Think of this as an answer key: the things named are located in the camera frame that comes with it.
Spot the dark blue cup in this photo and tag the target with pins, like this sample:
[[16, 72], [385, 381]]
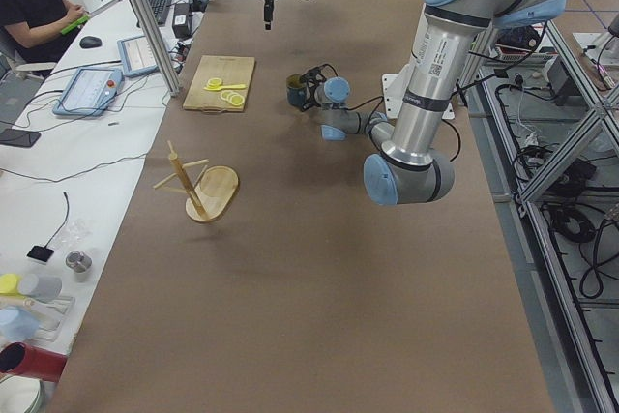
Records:
[[296, 91]]

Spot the wooden cup rack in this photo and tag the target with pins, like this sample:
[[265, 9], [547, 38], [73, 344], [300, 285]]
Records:
[[209, 189]]

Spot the small steel cup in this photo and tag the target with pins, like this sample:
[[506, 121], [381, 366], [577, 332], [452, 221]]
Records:
[[80, 264]]

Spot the grey cup on tray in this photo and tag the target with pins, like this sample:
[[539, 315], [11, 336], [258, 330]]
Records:
[[43, 288]]

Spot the yellow cup on tray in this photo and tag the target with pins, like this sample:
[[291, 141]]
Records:
[[9, 284]]

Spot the light blue cup on tray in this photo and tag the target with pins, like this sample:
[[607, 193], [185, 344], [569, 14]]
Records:
[[18, 324]]

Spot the lemon slice front left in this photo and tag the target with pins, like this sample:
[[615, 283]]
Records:
[[236, 100]]

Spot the black power adapter box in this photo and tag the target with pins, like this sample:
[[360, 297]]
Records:
[[182, 20]]

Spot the wooden cutting board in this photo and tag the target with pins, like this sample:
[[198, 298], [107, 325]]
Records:
[[231, 69]]

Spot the teach pendant far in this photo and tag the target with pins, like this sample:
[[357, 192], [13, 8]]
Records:
[[136, 57]]

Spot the teach pendant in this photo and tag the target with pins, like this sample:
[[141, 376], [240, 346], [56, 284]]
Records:
[[136, 57], [89, 93]]

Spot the black computer mouse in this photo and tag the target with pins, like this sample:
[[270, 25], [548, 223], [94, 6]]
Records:
[[90, 42]]

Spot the teach pendant near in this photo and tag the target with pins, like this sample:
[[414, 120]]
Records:
[[89, 93]]

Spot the person in black shirt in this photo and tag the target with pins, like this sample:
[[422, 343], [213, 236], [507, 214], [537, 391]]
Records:
[[34, 27]]

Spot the black smartphone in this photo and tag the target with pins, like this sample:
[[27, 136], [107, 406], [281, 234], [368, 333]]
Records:
[[19, 138]]

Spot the small black square pad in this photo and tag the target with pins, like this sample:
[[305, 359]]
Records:
[[40, 253]]

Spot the red thermos bottle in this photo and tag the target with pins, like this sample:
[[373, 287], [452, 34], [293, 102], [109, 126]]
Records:
[[22, 359]]

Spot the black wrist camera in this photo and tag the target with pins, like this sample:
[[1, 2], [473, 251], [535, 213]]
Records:
[[315, 73]]

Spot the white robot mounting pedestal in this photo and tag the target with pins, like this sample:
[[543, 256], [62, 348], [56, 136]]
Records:
[[396, 86]]

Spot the aluminium frame post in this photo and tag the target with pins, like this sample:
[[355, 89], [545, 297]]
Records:
[[150, 28]]

